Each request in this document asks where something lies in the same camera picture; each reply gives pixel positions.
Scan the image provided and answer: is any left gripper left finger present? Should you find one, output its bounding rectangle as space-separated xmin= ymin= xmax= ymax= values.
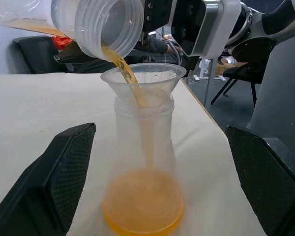
xmin=0 ymin=122 xmax=97 ymax=236

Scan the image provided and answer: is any brown package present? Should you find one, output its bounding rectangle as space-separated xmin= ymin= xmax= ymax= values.
xmin=215 ymin=56 xmax=249 ymax=74

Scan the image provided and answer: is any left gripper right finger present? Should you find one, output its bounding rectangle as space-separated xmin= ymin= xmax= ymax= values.
xmin=225 ymin=124 xmax=295 ymax=236

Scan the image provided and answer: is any red plastic bag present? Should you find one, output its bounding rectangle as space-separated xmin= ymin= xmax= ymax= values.
xmin=51 ymin=35 xmax=74 ymax=51

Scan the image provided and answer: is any person in dark clothing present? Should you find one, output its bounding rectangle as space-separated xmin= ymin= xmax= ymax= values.
xmin=63 ymin=34 xmax=175 ymax=74

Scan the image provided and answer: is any black office chair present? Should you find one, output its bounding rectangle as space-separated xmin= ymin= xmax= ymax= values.
xmin=12 ymin=35 xmax=67 ymax=74

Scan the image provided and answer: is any black chair with thin legs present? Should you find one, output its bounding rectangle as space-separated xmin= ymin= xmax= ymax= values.
xmin=210 ymin=60 xmax=264 ymax=107

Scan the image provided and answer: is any clear plastic jar pouring liquid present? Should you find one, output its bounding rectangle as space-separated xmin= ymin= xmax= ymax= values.
xmin=0 ymin=0 xmax=145 ymax=61

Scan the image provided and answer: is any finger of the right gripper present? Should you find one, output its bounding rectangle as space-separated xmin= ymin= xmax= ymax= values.
xmin=53 ymin=41 xmax=100 ymax=65

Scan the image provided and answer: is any translucent plastic funnel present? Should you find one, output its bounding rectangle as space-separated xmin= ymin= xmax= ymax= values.
xmin=100 ymin=63 xmax=187 ymax=110

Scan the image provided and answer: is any white table leg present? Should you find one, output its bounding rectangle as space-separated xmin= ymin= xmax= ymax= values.
xmin=199 ymin=57 xmax=218 ymax=108

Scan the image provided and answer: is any clear plastic carafe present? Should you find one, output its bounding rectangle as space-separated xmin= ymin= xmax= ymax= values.
xmin=102 ymin=94 xmax=187 ymax=236

